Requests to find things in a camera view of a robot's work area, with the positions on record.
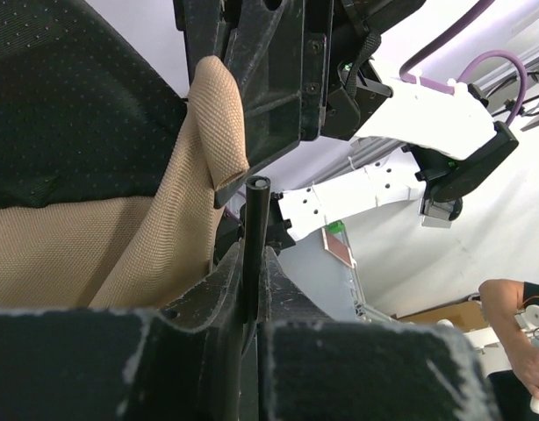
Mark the tan black pet tent fabric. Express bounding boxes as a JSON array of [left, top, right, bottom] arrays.
[[0, 1, 248, 308]]

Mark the person's hand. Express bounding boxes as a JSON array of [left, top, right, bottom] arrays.
[[506, 339, 539, 399]]

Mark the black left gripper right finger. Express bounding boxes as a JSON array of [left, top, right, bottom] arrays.
[[257, 249, 500, 420]]

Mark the green small object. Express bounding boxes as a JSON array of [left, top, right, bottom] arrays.
[[327, 220, 345, 234]]

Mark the cardboard box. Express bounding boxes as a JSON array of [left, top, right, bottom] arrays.
[[399, 301, 489, 332]]

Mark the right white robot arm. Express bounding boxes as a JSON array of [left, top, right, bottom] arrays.
[[174, 1, 518, 257]]

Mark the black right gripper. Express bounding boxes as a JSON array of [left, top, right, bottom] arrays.
[[175, 0, 371, 210]]

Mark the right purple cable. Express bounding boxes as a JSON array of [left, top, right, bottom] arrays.
[[399, 0, 529, 128]]

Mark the person's forearm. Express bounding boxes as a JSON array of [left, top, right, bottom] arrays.
[[478, 279, 533, 381]]

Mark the smartphone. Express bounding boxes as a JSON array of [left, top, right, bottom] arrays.
[[321, 228, 356, 268]]

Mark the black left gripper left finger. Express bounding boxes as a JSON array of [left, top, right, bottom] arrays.
[[0, 245, 242, 420]]

